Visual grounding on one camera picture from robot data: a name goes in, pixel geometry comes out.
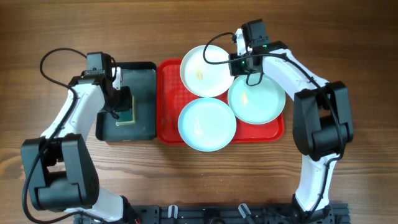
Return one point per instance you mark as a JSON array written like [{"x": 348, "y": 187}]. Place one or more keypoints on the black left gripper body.
[{"x": 125, "y": 100}]

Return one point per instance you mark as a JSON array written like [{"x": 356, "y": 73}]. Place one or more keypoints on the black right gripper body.
[{"x": 237, "y": 65}]

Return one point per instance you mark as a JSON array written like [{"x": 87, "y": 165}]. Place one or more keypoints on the yellow green sponge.
[{"x": 127, "y": 117}]

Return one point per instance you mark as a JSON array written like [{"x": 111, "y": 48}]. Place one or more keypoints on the white plate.
[{"x": 201, "y": 78}]

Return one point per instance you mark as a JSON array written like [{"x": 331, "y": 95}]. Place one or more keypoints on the light blue plate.
[{"x": 207, "y": 124}]

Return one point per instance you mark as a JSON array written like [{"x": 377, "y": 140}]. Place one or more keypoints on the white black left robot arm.
[{"x": 60, "y": 174}]

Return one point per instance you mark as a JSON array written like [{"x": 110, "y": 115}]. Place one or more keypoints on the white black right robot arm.
[{"x": 322, "y": 121}]

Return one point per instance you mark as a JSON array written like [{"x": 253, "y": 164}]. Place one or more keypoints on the black water tray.
[{"x": 140, "y": 77}]

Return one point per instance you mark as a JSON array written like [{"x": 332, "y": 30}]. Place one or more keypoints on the mint green plate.
[{"x": 259, "y": 104}]

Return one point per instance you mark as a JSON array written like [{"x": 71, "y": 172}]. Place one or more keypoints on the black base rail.
[{"x": 267, "y": 214}]

